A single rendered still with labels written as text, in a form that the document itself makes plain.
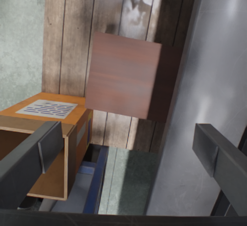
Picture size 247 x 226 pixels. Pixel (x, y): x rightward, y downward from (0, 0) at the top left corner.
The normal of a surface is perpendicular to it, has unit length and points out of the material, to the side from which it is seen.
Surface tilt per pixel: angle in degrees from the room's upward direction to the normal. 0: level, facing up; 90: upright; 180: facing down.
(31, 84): 0
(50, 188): 90
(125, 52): 0
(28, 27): 0
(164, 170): 31
